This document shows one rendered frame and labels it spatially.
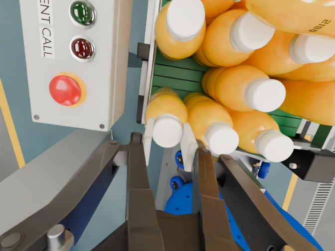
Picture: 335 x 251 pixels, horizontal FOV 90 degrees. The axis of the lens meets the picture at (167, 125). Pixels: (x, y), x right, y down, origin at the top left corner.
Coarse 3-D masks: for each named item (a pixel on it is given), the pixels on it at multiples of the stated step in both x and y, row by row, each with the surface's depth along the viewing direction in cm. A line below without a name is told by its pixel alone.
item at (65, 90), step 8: (56, 80) 19; (64, 80) 19; (72, 80) 20; (56, 88) 20; (64, 88) 20; (72, 88) 20; (56, 96) 20; (64, 96) 20; (72, 96) 20; (80, 96) 20; (64, 104) 20; (72, 104) 20
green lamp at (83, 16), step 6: (78, 0) 17; (72, 6) 17; (78, 6) 17; (84, 6) 17; (72, 12) 17; (78, 12) 17; (84, 12) 17; (90, 12) 18; (78, 18) 17; (84, 18) 17; (90, 18) 18; (84, 24) 18
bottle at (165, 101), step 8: (160, 88) 38; (168, 88) 37; (152, 96) 33; (160, 96) 27; (168, 96) 27; (176, 96) 29; (152, 104) 26; (160, 104) 24; (168, 104) 24; (176, 104) 25; (152, 112) 24; (160, 112) 24; (168, 112) 23; (176, 112) 24; (184, 112) 25; (184, 120) 25
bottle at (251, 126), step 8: (232, 112) 31; (240, 112) 29; (248, 112) 27; (256, 112) 27; (264, 112) 27; (240, 120) 27; (248, 120) 26; (256, 120) 25; (264, 120) 25; (272, 120) 26; (240, 128) 27; (248, 128) 25; (256, 128) 25; (264, 128) 24; (272, 128) 24; (240, 136) 27; (248, 136) 25; (256, 136) 25; (240, 144) 27; (248, 144) 26; (256, 144) 24; (256, 152) 26
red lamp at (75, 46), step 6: (72, 42) 18; (78, 42) 18; (84, 42) 18; (72, 48) 18; (78, 48) 18; (84, 48) 18; (90, 48) 19; (78, 54) 18; (84, 54) 19; (90, 54) 19
